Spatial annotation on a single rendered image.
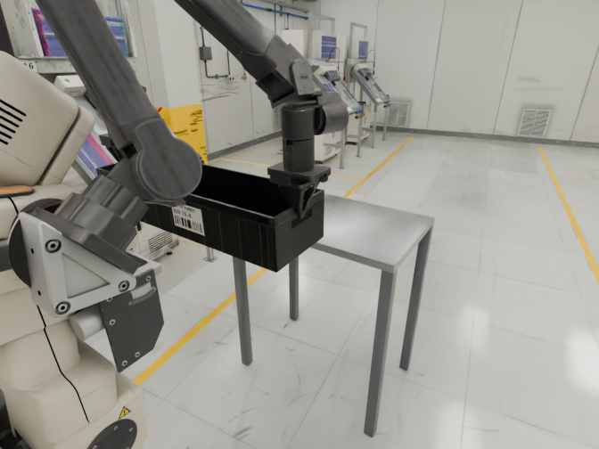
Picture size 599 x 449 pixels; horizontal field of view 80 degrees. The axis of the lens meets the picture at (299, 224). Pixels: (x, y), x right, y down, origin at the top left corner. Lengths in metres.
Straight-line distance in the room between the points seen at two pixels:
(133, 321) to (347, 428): 1.19
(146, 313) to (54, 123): 0.34
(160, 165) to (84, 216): 0.10
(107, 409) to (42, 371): 0.13
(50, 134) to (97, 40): 0.14
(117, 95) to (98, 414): 0.54
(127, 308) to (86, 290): 0.20
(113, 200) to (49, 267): 0.10
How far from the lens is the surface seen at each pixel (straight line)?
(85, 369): 0.75
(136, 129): 0.47
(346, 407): 1.77
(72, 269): 0.48
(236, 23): 0.61
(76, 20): 0.53
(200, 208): 0.76
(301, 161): 0.63
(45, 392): 0.73
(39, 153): 0.58
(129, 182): 0.49
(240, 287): 1.63
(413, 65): 7.87
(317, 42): 5.21
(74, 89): 2.48
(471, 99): 7.77
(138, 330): 0.71
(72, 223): 0.45
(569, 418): 2.06
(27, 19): 2.42
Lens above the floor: 1.38
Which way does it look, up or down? 25 degrees down
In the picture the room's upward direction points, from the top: straight up
